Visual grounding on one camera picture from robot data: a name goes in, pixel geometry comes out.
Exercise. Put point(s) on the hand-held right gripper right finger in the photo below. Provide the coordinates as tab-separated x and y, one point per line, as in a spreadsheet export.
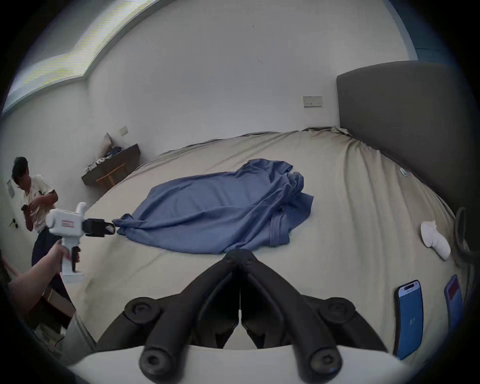
303	303

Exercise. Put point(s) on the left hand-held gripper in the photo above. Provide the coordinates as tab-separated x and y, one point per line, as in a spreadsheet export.
64	225

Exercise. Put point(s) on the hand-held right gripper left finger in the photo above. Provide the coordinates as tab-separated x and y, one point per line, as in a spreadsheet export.
176	303

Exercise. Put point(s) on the blue shirt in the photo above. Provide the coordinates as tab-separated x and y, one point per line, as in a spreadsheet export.
217	210

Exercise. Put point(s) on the person's left hand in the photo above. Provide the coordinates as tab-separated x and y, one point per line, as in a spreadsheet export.
64	253

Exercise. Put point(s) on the phone with blue screen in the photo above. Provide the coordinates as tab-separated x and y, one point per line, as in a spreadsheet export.
409	322

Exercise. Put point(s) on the bed with beige sheet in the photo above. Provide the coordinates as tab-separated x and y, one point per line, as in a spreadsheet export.
356	187

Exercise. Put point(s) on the white sock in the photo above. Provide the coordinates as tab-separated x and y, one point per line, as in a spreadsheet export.
435	238

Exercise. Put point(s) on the phone with red patch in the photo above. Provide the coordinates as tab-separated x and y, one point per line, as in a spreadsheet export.
454	303

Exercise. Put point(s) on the grey padded headboard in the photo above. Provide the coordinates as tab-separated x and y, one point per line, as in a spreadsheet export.
412	123

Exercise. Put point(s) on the dark wall-mounted shelf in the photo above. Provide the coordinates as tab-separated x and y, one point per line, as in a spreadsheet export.
108	165

